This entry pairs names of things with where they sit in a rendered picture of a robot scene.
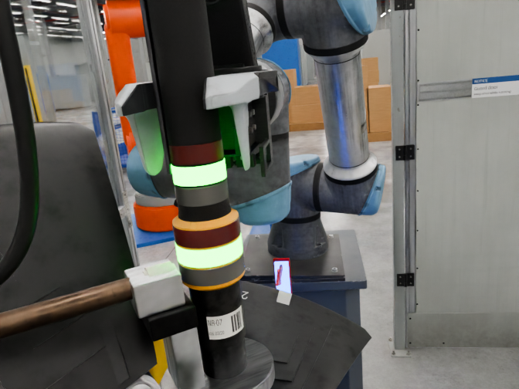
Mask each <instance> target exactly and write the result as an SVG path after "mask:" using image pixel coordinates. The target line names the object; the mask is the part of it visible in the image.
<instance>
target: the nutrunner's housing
mask: <svg viewBox="0 0 519 389"><path fill-rule="evenodd" d="M189 294H190V300H191V301H192V302H193V304H194V305H195V307H196V311H197V317H198V326H197V330H198V339H199V345H200V351H201V355H202V365H203V370H204V372H205V374H206V375H207V376H209V377H211V378H214V379H219V380H224V379H229V378H232V377H235V376H237V375H239V374H241V373H242V372H243V371H244V370H245V369H246V366H247V356H246V344H245V335H246V325H245V319H244V312H243V299H242V292H241V285H240V280H239V281H238V282H236V283H234V284H233V285H231V286H228V287H226V288H223V289H217V290H212V291H200V290H195V289H191V288H189Z"/></svg>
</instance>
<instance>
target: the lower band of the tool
mask: <svg viewBox="0 0 519 389"><path fill-rule="evenodd" d="M231 209H232V210H231V212H230V213H229V214H228V215H226V216H224V217H222V218H218V219H215V220H211V221H207V222H185V221H182V220H181V219H179V218H178V215H177V216H176V217H175V218H174V219H173V221H172V224H173V226H174V227H176V228H178V229H181V230H185V231H203V230H209V229H214V228H220V227H222V226H225V225H228V224H230V223H232V222H234V221H235V220H236V219H237V218H238V217H239V213H238V211H237V210H235V209H233V208H231ZM240 235H241V233H240ZM240 235H239V237H240ZM239 237H237V238H236V239H234V240H233V241H231V242H229V243H226V244H224V245H219V246H216V247H211V248H206V249H189V248H185V247H181V246H180V245H177V244H176V243H175V244H176V245H177V246H178V247H179V248H182V249H187V250H193V251H202V250H210V249H217V248H221V247H223V246H226V245H229V244H231V243H233V242H234V241H236V240H237V239H238V238H239ZM241 255H242V254H241ZM241 255H240V256H239V257H238V258H237V259H235V260H233V261H231V262H228V263H226V264H223V265H220V266H214V267H208V268H193V267H188V266H184V265H182V264H181V263H180V262H179V264H180V265H181V266H183V267H185V268H188V269H200V270H202V269H216V268H219V267H223V266H227V265H229V264H231V263H233V262H235V261H236V260H238V259H239V258H240V257H241ZM244 273H245V270H244V272H243V274H242V275H241V276H239V277H238V278H236V279H234V280H233V281H230V282H227V283H224V284H221V285H217V286H192V285H189V284H187V283H185V282H183V281H182V283H183V284H184V285H186V286H187V287H189V288H191V289H195V290H200V291H212V290H217V289H223V288H226V287H228V286H231V285H233V284H234V283H236V282H238V281H239V280H240V279H241V278H242V277H243V275H244Z"/></svg>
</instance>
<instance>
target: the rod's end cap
mask: <svg viewBox="0 0 519 389"><path fill-rule="evenodd" d="M174 268H175V269H177V268H176V266H175V264H174V263H171V262H170V261H168V262H163V263H160V264H157V265H154V266H148V267H146V268H144V270H145V271H143V273H144V275H145V276H149V277H152V276H156V275H159V274H162V273H165V272H170V271H173V270H175V269H174Z"/></svg>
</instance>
